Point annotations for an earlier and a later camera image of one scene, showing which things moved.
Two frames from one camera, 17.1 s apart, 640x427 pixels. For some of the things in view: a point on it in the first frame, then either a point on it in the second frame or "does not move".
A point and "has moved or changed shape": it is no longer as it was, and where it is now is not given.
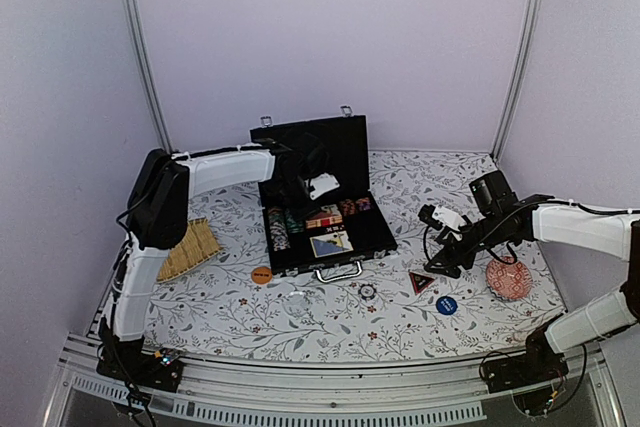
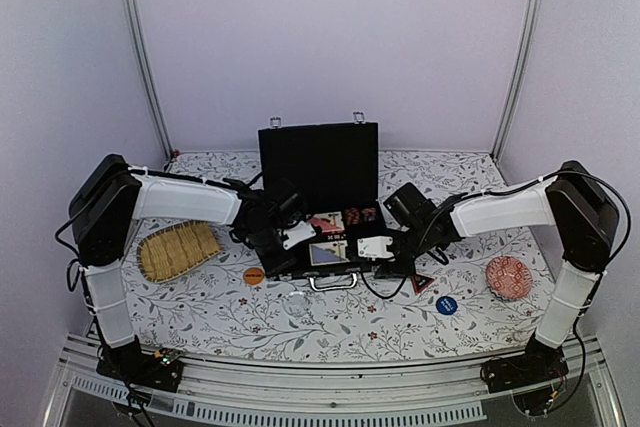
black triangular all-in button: [420, 281] does not move
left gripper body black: [292, 192] -> [263, 244]
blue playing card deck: [331, 244] has moved or changed shape
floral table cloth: [404, 306] does not move
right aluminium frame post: [530, 21] does not move
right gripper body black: [492, 235] -> [417, 246]
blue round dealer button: [446, 305] does not move
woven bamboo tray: [200, 243] does not move
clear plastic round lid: [297, 303] does not move
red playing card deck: [327, 215] has moved or changed shape
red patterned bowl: [509, 281] does not move
